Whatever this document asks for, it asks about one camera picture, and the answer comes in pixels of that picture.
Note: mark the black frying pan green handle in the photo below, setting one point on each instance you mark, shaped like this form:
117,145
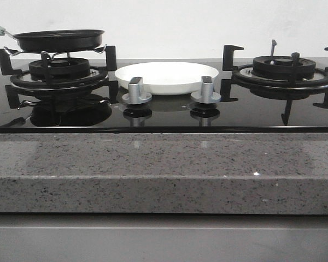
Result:
67,40

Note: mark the black gas burner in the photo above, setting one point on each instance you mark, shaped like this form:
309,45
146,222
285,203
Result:
60,69
281,68

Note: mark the white ceramic plate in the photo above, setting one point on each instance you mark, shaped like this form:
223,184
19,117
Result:
166,78

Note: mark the black right gas burner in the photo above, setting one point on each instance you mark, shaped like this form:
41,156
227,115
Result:
281,68

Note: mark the black right pan support grate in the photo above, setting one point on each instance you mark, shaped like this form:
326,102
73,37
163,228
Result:
287,90

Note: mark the black left gas burner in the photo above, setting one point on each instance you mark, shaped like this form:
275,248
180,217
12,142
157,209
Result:
60,69

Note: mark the black glass gas stove top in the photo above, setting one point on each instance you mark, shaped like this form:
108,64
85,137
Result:
242,109

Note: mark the silver stove knob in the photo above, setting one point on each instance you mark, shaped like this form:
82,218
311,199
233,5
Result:
206,95
136,94

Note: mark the grey cabinet drawer front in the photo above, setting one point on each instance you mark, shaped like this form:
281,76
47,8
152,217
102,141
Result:
163,238

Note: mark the silver left stove knob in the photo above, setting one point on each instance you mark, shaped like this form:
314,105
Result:
136,94

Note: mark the silver right stove knob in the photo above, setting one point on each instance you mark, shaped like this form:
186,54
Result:
206,95

